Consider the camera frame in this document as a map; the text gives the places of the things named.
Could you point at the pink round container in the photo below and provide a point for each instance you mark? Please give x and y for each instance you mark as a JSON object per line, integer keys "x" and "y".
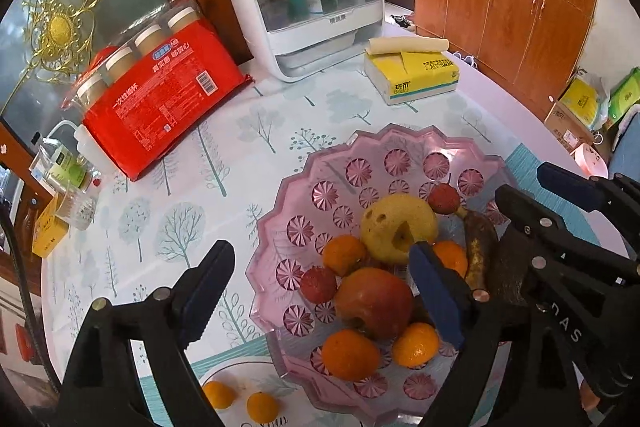
{"x": 591, "y": 159}

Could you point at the green white package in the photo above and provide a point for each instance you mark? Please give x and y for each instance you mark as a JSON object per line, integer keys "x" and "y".
{"x": 627, "y": 94}

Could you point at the yellow green package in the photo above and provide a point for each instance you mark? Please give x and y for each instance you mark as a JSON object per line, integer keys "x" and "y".
{"x": 582, "y": 99}

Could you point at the brown wooden cabinets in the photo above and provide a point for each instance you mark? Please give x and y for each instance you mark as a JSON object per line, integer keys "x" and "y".
{"x": 500, "y": 7}

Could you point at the pink glass fruit bowl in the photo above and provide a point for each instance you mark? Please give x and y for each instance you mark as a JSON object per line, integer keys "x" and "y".
{"x": 325, "y": 187}

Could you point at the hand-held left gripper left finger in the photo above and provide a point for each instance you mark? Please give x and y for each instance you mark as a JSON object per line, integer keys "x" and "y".
{"x": 200, "y": 307}

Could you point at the small orange mandarin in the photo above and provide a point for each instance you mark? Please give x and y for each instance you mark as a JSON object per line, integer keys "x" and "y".
{"x": 217, "y": 394}
{"x": 417, "y": 344}
{"x": 262, "y": 407}
{"x": 452, "y": 259}
{"x": 350, "y": 354}
{"x": 345, "y": 254}

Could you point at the small red round fruit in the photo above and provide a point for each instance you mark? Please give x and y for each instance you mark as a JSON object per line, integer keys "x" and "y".
{"x": 318, "y": 283}
{"x": 442, "y": 199}

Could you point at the yellow cardboard box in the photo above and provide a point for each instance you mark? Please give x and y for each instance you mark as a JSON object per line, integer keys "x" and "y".
{"x": 47, "y": 227}

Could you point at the white plastic container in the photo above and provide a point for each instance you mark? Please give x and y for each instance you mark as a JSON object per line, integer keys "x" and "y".
{"x": 87, "y": 147}

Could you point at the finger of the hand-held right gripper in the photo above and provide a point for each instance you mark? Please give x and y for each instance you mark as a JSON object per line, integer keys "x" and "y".
{"x": 565, "y": 184}
{"x": 520, "y": 207}

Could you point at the dark green avocado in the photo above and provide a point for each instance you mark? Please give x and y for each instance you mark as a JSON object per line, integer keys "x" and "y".
{"x": 510, "y": 267}

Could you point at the clear bottle with green label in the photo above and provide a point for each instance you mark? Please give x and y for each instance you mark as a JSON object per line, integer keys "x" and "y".
{"x": 65, "y": 167}

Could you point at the overripe brown banana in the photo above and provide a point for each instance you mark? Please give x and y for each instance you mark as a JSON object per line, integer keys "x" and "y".
{"x": 477, "y": 247}

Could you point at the brown cardboard box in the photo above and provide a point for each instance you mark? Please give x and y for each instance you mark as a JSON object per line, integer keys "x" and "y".
{"x": 565, "y": 129}

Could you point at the red apple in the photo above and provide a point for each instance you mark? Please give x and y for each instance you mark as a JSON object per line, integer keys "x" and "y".
{"x": 372, "y": 302}

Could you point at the white countertop appliance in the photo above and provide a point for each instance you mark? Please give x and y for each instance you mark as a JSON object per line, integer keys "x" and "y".
{"x": 310, "y": 47}

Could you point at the white floral plate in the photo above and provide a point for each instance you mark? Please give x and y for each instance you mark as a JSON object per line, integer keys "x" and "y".
{"x": 240, "y": 374}

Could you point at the golden filigree ornament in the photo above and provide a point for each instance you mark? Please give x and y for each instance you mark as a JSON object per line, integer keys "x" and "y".
{"x": 60, "y": 27}

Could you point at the red pack of paper cups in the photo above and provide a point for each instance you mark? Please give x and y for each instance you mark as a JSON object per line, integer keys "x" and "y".
{"x": 150, "y": 107}

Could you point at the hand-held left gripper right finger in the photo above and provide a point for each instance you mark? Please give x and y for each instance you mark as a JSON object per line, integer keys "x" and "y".
{"x": 437, "y": 297}

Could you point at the yellow tissue pack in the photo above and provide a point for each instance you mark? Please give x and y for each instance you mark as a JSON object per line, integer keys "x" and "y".
{"x": 415, "y": 77}

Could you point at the person's right hand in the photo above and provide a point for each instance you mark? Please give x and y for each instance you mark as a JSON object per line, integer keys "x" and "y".
{"x": 591, "y": 398}

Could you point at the clear glass cup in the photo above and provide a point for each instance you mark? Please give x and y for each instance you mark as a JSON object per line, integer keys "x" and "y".
{"x": 75, "y": 209}

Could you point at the yellow apple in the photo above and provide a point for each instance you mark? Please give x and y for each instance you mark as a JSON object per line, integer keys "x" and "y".
{"x": 400, "y": 227}

